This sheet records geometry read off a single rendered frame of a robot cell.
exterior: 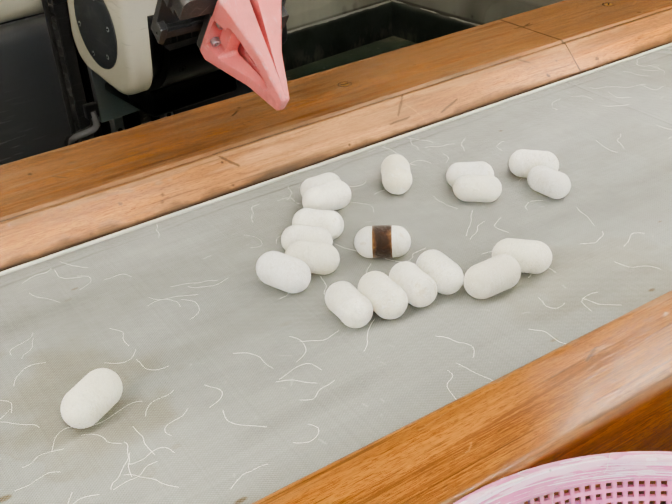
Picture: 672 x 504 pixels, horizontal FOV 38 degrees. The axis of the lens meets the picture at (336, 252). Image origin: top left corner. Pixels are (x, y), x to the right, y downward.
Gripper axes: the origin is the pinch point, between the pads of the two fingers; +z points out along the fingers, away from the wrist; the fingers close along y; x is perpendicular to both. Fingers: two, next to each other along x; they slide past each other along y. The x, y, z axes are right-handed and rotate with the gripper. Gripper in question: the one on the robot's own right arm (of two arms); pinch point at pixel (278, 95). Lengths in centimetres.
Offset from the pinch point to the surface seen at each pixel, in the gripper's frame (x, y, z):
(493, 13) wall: 153, 160, -77
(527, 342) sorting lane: -10.1, 1.2, 23.2
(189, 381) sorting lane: -4.4, -15.4, 16.8
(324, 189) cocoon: 1.3, 0.4, 7.2
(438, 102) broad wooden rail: 7.2, 17.0, 1.3
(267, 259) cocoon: -2.5, -7.3, 11.4
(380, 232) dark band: -3.6, 0.0, 12.7
